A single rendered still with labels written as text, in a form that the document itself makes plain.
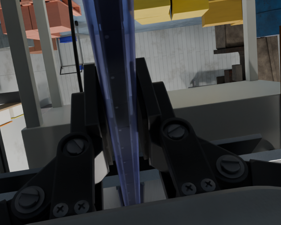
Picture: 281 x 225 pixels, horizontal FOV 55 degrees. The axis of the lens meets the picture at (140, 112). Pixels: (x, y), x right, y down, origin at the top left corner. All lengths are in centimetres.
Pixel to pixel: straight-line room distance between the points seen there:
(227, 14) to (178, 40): 486
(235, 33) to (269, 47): 79
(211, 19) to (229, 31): 160
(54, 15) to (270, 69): 466
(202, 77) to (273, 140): 879
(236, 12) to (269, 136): 405
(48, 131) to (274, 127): 52
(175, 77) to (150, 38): 159
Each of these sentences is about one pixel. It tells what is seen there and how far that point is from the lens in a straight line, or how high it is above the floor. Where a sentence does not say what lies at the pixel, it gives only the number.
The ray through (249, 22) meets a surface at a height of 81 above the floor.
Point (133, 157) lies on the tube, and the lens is 16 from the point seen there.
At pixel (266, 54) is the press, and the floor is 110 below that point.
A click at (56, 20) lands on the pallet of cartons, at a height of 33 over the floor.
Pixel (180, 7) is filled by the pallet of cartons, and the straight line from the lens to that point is 323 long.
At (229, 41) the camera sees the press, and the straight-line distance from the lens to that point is 615.
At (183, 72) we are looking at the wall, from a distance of 939.
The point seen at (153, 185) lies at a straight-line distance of 24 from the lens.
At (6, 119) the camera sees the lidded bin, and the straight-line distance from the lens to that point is 538.
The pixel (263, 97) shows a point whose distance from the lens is 68.
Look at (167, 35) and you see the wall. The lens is 937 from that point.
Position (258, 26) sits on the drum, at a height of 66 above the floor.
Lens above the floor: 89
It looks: 11 degrees up
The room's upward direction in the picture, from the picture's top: 173 degrees clockwise
